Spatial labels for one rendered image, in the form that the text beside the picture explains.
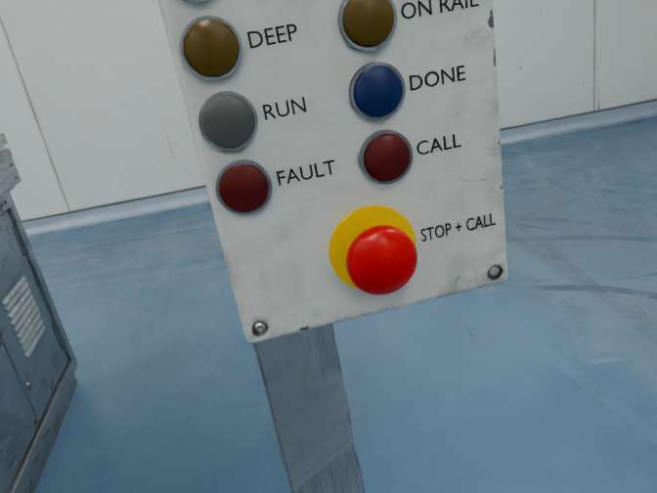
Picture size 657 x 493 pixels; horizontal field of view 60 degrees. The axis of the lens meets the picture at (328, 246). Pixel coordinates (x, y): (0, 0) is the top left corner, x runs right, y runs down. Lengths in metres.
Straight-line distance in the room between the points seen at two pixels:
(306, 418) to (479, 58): 0.29
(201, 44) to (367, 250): 0.13
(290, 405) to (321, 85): 0.25
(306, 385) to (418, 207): 0.18
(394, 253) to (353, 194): 0.04
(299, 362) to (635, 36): 4.06
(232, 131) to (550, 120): 3.90
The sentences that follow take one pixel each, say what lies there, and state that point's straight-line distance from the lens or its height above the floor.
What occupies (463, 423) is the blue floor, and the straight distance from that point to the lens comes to 1.51.
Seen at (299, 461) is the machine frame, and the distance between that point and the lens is 0.49.
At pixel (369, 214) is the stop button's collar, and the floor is 0.87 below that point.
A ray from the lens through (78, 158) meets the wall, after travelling 3.95.
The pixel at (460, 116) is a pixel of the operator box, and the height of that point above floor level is 0.92.
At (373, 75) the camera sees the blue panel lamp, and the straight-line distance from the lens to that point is 0.31.
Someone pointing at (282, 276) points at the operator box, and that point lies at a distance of 0.33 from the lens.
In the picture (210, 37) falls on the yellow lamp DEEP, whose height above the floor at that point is 0.98.
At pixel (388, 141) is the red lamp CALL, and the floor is 0.91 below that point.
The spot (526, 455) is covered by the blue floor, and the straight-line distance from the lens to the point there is 1.44.
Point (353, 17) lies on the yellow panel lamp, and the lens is 0.30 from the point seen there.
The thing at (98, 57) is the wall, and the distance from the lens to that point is 3.82.
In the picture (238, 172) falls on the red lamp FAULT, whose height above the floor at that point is 0.91.
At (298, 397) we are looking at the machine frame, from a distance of 0.45.
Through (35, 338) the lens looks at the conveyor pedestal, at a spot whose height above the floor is 0.27.
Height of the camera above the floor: 0.98
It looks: 22 degrees down
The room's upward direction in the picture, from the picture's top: 10 degrees counter-clockwise
